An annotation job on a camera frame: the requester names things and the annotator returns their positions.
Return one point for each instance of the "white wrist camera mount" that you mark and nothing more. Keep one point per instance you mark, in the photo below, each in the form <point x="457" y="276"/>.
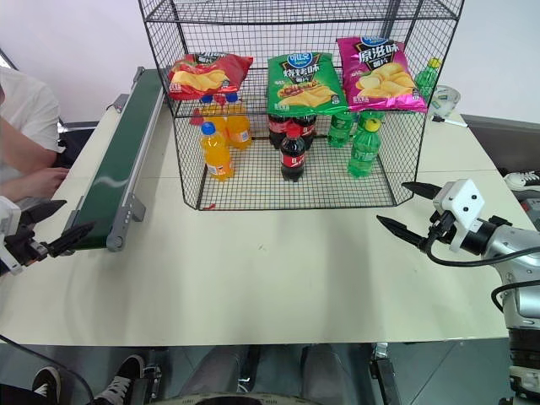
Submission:
<point x="464" y="202"/>
<point x="7" y="219"/>

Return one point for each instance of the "green conveyor belt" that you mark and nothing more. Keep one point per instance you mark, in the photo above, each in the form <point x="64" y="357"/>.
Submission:
<point x="120" y="147"/>

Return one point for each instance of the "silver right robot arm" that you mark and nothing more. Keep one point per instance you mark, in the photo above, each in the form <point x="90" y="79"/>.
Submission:
<point x="506" y="253"/>

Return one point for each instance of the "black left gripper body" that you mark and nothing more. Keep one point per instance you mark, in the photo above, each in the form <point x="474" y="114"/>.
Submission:
<point x="21" y="246"/>

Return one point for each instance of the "red potato chips bag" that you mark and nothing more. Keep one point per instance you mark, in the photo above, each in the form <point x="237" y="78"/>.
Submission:
<point x="202" y="78"/>

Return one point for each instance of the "person's bare hand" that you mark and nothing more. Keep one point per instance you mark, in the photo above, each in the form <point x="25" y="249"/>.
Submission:
<point x="44" y="183"/>

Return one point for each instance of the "black canvas sneaker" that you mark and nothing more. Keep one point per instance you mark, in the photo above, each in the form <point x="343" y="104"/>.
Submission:
<point x="46" y="381"/>
<point x="122" y="377"/>

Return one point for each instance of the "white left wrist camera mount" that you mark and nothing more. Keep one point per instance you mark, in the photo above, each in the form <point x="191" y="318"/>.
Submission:
<point x="7" y="219"/>

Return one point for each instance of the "green potato chips bag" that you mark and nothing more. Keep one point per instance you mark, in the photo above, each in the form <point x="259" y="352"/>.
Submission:
<point x="301" y="84"/>

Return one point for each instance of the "green soda bottle yellow cap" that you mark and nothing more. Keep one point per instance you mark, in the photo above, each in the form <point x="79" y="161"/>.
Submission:
<point x="341" y="131"/>
<point x="363" y="152"/>
<point x="373" y="115"/>
<point x="427" y="80"/>

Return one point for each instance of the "metal table leg bracket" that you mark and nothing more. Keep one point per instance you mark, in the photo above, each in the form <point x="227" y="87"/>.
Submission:
<point x="386" y="371"/>

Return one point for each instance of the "small red clip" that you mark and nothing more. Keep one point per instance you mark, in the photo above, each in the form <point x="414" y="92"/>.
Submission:
<point x="208" y="206"/>

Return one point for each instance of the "person's bare forearm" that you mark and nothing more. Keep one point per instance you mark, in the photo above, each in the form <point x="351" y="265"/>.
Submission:
<point x="25" y="154"/>

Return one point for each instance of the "white tape roll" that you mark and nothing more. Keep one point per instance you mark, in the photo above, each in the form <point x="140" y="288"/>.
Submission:
<point x="445" y="100"/>

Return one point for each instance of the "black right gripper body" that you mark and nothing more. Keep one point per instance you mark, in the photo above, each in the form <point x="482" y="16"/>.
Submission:
<point x="441" y="230"/>

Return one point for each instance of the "purple potato chips bag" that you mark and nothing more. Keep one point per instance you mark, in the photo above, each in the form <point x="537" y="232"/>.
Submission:
<point x="379" y="78"/>

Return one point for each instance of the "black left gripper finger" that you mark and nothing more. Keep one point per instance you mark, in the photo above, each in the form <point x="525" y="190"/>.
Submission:
<point x="67" y="242"/>
<point x="42" y="211"/>

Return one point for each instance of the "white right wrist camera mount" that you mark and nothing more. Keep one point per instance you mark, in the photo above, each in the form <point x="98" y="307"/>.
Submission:
<point x="464" y="202"/>

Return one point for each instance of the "person in white shirt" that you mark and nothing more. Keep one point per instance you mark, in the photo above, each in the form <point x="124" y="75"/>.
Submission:
<point x="23" y="109"/>

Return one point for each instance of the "orange soda bottle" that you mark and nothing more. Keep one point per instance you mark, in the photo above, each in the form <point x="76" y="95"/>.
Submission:
<point x="213" y="114"/>
<point x="239" y="128"/>
<point x="217" y="156"/>

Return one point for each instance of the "white sneaker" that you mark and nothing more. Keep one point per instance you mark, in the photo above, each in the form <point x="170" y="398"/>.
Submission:
<point x="523" y="179"/>

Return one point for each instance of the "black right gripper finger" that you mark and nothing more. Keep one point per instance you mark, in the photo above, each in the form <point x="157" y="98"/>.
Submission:
<point x="401" y="231"/>
<point x="422" y="190"/>

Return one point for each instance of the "white marker pen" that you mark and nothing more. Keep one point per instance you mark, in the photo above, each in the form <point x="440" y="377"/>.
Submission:
<point x="449" y="121"/>

